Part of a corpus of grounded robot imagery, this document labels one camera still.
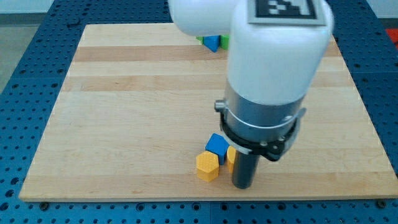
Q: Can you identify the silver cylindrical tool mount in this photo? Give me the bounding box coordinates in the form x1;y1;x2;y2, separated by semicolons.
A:
215;83;306;161

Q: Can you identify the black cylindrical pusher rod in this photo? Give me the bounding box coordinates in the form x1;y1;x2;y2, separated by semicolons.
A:
232;151;259;189

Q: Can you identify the yellow hexagon block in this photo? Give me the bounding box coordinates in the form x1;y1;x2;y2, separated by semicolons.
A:
196;151;220;182

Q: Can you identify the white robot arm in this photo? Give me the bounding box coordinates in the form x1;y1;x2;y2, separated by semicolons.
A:
169;0;334;189

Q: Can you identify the yellow round block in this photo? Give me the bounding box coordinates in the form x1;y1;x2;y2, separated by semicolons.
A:
226;146;236;174

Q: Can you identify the blue cube block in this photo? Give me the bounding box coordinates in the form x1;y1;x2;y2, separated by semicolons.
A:
205;133;229;165

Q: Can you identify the green block right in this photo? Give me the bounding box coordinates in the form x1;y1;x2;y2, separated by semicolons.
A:
220;35;229;50

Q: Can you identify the green block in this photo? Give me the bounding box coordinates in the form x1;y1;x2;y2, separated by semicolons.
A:
196;37;205;45
220;35;229;50

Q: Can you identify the blue triangle block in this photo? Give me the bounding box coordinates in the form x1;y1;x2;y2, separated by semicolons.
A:
203;35;220;52

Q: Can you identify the green block left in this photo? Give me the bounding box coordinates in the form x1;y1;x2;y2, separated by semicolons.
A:
196;37;205;45

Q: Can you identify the wooden board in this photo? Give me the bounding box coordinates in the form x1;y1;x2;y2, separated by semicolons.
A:
19;24;397;202

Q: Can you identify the black white fiducial marker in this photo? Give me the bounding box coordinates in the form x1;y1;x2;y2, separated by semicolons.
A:
248;0;326;26

